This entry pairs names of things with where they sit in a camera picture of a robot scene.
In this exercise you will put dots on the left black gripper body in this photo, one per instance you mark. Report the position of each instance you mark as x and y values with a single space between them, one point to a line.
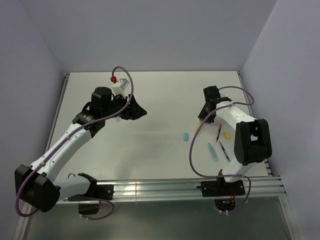
116 106

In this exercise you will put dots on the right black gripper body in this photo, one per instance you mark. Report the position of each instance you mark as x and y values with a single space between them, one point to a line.
204 113

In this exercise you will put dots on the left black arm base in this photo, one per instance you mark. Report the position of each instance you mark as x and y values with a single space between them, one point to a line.
102 193

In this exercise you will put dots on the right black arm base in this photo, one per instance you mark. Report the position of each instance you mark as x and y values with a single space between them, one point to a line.
220 188

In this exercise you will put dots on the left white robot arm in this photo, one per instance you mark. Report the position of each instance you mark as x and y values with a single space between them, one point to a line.
36 184

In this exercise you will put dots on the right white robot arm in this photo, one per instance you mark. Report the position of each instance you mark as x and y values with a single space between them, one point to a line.
252 141

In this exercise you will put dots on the red thin pen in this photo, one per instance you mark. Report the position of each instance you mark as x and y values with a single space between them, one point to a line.
219 132

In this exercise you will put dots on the yellow pen cap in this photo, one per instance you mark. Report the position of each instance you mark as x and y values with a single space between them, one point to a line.
226 135

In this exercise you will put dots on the blue pen cap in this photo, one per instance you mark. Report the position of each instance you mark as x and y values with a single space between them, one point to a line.
185 137

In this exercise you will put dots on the blue thin pen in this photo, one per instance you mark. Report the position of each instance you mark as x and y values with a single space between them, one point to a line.
224 151

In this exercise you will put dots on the blue highlighter pen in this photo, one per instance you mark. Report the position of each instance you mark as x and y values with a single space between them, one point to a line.
213 153

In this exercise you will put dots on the aluminium rail frame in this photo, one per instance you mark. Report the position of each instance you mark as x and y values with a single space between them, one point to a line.
183 189

